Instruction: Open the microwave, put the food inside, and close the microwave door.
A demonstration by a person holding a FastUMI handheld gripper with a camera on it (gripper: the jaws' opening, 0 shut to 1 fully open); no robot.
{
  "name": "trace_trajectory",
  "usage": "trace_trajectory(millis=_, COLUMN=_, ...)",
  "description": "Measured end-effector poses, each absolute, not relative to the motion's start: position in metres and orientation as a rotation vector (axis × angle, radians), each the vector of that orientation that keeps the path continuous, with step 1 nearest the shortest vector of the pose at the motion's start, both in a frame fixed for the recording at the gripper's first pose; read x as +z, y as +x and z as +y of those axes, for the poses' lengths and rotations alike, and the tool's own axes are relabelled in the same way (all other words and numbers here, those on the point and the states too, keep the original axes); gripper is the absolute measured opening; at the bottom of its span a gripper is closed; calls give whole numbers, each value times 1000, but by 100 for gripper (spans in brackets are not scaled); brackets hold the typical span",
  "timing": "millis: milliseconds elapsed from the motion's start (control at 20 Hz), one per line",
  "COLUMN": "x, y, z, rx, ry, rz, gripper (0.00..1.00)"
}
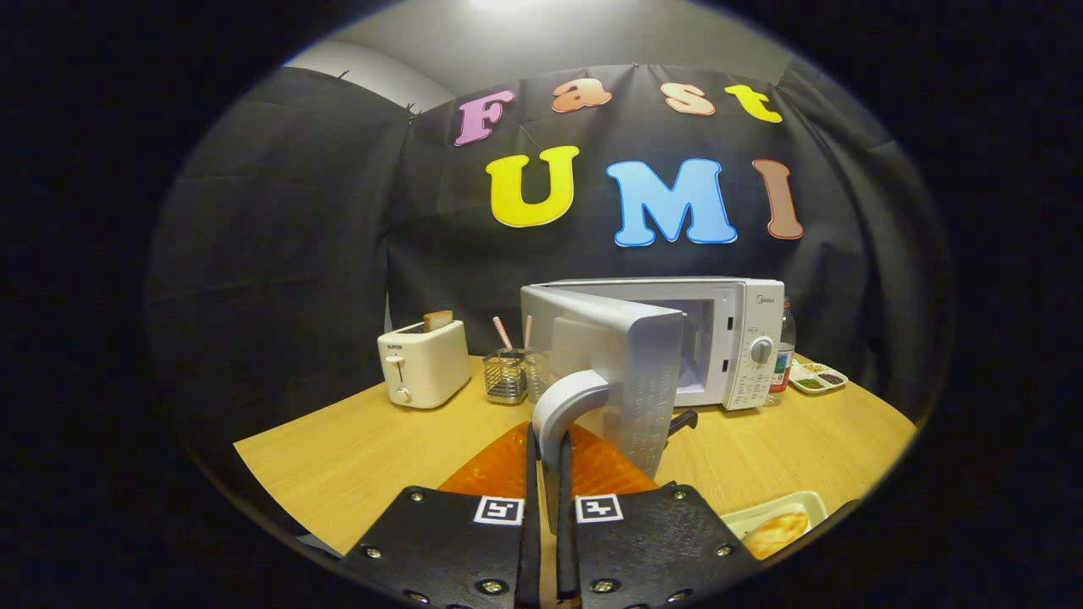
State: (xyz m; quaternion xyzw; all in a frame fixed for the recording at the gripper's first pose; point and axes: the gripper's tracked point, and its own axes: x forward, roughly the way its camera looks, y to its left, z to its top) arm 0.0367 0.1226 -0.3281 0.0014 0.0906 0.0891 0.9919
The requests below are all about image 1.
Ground golden bread bun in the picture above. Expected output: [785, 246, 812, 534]
[743, 504, 811, 561]

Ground clear plastic bottle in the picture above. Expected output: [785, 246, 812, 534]
[766, 298, 797, 407]

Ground wire mesh holder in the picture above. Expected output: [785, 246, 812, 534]
[483, 348, 530, 405]

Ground white microwave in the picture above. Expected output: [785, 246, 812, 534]
[520, 277, 785, 535]

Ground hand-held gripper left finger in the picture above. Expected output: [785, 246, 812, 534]
[338, 423, 542, 609]

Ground divided dish with beans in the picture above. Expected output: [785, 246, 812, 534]
[789, 361, 849, 396]

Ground cream rectangular plate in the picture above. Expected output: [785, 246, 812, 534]
[719, 491, 828, 542]

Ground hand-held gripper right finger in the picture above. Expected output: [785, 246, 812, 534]
[554, 423, 762, 609]

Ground cream toaster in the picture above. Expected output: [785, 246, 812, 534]
[377, 320, 472, 410]

